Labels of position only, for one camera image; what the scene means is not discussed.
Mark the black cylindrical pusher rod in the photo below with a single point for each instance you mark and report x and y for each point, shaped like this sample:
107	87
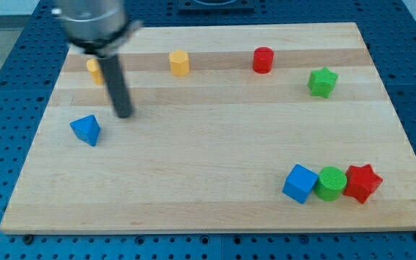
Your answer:
116	85

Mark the blue triangle block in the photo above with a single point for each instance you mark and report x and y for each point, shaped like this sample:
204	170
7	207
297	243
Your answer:
87	129

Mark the wooden board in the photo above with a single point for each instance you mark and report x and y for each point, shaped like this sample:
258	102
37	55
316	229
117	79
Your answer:
209	152

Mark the yellow block behind rod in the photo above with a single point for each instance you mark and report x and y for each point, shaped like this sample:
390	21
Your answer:
94	69

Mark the yellow hexagon block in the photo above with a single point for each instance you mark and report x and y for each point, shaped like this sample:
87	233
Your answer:
179	63

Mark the red cylinder block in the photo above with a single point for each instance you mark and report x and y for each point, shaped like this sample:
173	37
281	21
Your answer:
262	60

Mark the green star block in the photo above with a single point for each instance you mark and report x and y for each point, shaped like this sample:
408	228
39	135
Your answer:
322	82

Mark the blue cube block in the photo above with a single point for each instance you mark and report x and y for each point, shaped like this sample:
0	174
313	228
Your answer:
299	183

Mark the green cylinder block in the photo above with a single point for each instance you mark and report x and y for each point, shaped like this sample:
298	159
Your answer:
330	184

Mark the red star block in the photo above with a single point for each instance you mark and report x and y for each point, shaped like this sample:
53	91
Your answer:
362	181

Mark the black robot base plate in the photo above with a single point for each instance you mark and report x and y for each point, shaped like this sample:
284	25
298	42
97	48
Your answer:
215	5

